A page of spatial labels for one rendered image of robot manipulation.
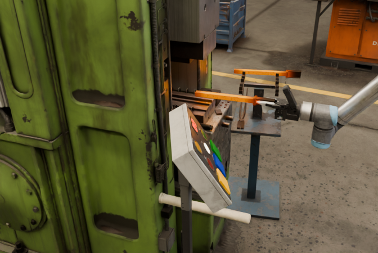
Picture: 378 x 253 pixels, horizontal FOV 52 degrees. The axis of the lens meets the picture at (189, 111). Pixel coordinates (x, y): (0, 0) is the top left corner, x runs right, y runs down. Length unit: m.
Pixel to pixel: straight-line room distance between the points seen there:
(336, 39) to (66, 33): 4.13
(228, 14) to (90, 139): 3.96
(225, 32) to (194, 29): 3.99
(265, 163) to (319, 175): 0.43
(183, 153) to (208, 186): 0.16
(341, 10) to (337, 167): 2.44
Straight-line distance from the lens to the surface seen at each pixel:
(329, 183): 3.22
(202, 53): 1.79
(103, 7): 1.65
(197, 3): 1.69
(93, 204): 2.20
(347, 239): 2.81
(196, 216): 2.30
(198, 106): 1.99
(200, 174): 1.33
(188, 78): 2.27
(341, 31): 5.35
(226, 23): 5.66
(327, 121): 1.90
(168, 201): 1.95
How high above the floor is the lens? 1.91
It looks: 28 degrees down
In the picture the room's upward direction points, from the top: 1 degrees counter-clockwise
